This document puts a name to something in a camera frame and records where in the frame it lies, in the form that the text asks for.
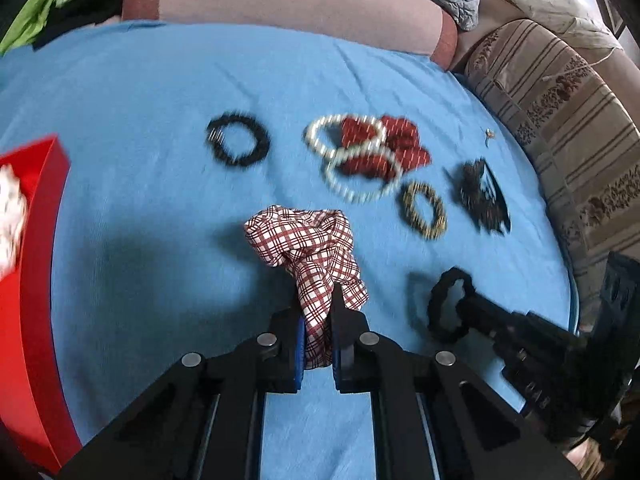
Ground pink bolster pillow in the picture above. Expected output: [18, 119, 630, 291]
[122, 0, 458, 71]

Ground white crumpled cloth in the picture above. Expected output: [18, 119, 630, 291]
[507, 0, 623, 51]

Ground gold bead bracelet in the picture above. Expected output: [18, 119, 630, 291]
[400, 181, 448, 239]

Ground dark cloth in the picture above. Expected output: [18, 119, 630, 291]
[32, 0, 133, 48]

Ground black hair tie with clasp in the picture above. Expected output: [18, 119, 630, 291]
[206, 112, 271, 168]

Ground red white plaid scrunchie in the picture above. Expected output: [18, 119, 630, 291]
[244, 205, 369, 371]

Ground white pearl bracelet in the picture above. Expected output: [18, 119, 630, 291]
[325, 147, 403, 204]
[305, 115, 386, 158]

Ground red box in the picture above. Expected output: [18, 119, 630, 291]
[0, 134, 83, 476]

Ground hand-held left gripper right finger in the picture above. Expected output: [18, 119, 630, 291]
[327, 282, 583, 480]

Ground dark glittery hair clip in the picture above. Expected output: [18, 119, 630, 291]
[445, 157, 512, 236]

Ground blue blanket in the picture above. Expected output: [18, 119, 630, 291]
[0, 20, 581, 480]

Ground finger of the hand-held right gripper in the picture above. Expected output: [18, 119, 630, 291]
[480, 332, 566, 421]
[462, 290, 588, 356]

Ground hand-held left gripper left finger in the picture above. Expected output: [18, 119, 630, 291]
[57, 280, 308, 480]

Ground white dotted scrunchie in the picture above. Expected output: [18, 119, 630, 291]
[0, 165, 28, 278]

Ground red polka dot scrunchie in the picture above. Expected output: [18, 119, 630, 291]
[340, 116, 432, 178]

